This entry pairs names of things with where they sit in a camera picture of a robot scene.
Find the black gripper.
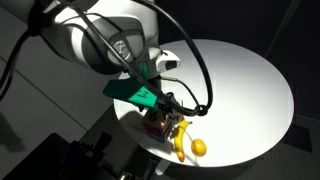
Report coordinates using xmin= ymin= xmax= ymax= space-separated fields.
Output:
xmin=146 ymin=77 xmax=185 ymax=122

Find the orange cube with number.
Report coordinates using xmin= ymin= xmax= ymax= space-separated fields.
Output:
xmin=141 ymin=109 xmax=172 ymax=134

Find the yellow toy banana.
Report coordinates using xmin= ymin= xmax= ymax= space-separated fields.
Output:
xmin=171 ymin=120 xmax=193 ymax=163

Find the orange toy fruit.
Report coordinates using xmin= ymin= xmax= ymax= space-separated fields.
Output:
xmin=190 ymin=138 xmax=208 ymax=158

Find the black equipment stand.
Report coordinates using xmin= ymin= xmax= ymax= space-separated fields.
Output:
xmin=2 ymin=131 xmax=114 ymax=180

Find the white table pedestal leg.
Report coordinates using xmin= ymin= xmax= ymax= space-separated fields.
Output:
xmin=153 ymin=160 xmax=170 ymax=177

